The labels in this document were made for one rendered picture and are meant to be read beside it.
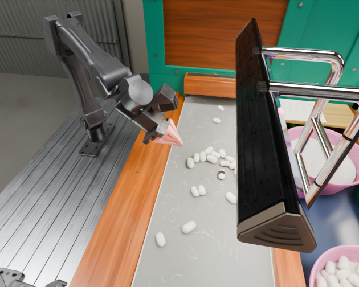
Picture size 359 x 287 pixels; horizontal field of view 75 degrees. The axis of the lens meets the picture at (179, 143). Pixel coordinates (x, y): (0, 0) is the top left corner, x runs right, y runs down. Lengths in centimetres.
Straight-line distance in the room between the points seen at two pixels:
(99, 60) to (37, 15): 236
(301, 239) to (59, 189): 74
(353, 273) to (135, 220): 51
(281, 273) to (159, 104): 45
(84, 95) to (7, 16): 242
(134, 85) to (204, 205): 36
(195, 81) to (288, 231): 77
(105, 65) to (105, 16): 199
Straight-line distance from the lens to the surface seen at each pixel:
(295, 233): 27
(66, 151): 100
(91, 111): 87
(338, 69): 59
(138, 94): 52
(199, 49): 99
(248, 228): 27
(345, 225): 85
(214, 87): 97
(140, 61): 267
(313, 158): 89
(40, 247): 78
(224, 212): 66
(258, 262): 62
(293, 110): 101
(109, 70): 61
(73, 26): 73
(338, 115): 107
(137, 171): 71
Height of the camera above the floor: 130
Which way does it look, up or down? 43 degrees down
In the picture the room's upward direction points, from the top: straight up
